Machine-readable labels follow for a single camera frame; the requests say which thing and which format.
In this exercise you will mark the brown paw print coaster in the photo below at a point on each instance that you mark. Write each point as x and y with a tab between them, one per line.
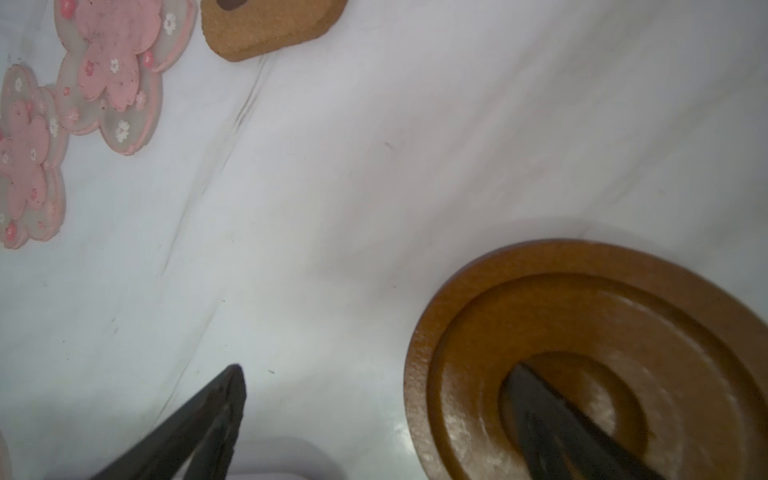
240	30

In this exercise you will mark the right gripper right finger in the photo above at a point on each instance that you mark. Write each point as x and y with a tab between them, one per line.
557	440

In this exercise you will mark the pink flower coaster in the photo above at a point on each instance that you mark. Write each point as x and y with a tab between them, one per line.
33	147
110	79

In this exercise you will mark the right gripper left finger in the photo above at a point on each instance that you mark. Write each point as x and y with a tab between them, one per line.
198	438

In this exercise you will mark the grey rectangular tray mat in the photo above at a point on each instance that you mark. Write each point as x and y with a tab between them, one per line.
282	458

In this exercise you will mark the round wooden coaster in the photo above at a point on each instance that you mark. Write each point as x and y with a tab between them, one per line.
669	365

